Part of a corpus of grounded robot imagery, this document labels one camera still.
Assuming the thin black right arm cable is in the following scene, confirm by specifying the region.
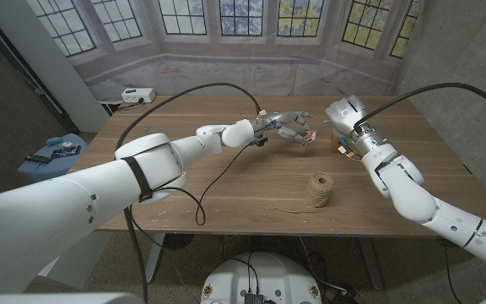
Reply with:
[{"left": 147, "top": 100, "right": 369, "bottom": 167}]
[{"left": 441, "top": 239, "right": 464, "bottom": 304}]

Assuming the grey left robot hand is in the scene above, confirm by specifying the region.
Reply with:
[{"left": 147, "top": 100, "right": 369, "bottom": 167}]
[{"left": 251, "top": 110, "right": 317, "bottom": 147}]

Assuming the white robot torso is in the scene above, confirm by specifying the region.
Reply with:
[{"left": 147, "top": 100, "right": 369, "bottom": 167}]
[{"left": 200, "top": 252, "right": 323, "bottom": 304}]

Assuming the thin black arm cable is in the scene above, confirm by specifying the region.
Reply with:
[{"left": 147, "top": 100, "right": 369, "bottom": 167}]
[
  {"left": 129, "top": 141, "right": 265, "bottom": 304},
  {"left": 441, "top": 239, "right": 464, "bottom": 304}
]

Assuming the brown twine spool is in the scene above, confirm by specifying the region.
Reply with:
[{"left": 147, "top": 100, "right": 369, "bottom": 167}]
[{"left": 305, "top": 171, "right": 335, "bottom": 209}]

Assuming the printed window backdrop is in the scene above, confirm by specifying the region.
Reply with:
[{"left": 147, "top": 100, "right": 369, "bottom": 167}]
[{"left": 25, "top": 0, "right": 425, "bottom": 103}]

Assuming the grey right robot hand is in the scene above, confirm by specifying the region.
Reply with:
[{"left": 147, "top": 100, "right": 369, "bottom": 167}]
[{"left": 324, "top": 95, "right": 395, "bottom": 159}]

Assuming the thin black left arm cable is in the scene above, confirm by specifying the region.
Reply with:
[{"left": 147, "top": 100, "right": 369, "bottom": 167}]
[{"left": 129, "top": 141, "right": 265, "bottom": 304}]

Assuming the white floor cable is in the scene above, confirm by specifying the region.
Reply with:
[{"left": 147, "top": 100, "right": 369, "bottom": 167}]
[{"left": 297, "top": 236, "right": 349, "bottom": 295}]

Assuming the loose twine strand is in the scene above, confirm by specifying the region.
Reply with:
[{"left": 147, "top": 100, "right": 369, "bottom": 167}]
[{"left": 251, "top": 198, "right": 318, "bottom": 214}]

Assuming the short black remote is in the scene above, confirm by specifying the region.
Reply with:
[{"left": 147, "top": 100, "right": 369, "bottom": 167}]
[{"left": 24, "top": 154, "right": 53, "bottom": 166}]

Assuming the blue stool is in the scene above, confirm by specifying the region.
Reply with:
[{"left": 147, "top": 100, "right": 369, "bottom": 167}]
[{"left": 17, "top": 133, "right": 89, "bottom": 182}]

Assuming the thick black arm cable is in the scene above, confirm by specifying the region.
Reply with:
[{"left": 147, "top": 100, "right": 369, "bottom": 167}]
[
  {"left": 354, "top": 82, "right": 486, "bottom": 128},
  {"left": 115, "top": 82, "right": 262, "bottom": 304}
]

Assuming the long black remote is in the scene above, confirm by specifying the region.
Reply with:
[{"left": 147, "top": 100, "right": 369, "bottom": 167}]
[{"left": 51, "top": 145, "right": 82, "bottom": 160}]

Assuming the white robot chest rim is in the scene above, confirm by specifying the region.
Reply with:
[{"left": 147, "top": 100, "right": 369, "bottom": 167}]
[{"left": 0, "top": 292, "right": 143, "bottom": 304}]

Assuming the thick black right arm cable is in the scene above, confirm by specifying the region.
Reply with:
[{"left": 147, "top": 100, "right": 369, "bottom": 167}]
[{"left": 354, "top": 82, "right": 486, "bottom": 128}]

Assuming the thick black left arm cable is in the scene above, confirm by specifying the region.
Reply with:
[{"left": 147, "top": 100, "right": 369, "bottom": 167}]
[{"left": 115, "top": 82, "right": 262, "bottom": 304}]

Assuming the black round fan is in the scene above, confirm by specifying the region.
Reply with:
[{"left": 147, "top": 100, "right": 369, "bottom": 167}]
[{"left": 165, "top": 233, "right": 195, "bottom": 252}]

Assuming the white power strip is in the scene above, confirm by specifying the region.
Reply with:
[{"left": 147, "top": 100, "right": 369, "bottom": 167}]
[{"left": 121, "top": 87, "right": 157, "bottom": 105}]

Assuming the grey table leg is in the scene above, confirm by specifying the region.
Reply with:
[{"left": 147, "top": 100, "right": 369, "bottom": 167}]
[
  {"left": 145, "top": 233, "right": 168, "bottom": 285},
  {"left": 355, "top": 236, "right": 386, "bottom": 292}
]

